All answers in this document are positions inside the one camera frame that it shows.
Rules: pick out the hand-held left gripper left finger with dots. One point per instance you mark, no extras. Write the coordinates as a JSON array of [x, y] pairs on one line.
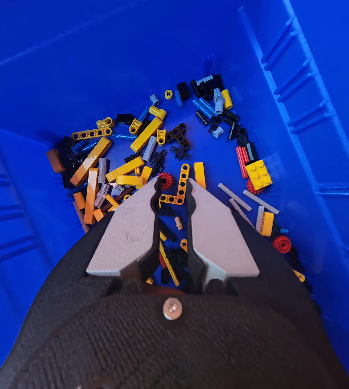
[[126, 231]]

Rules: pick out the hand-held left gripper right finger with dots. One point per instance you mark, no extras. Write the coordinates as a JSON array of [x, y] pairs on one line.
[[220, 240]]

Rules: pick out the yellow angled lego beam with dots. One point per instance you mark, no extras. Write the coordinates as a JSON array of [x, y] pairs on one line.
[[184, 182]]

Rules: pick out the pile of lego pieces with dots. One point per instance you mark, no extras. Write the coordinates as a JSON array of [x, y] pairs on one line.
[[147, 133]]

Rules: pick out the blue plastic bin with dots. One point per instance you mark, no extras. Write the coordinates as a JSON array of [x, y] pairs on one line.
[[71, 60]]

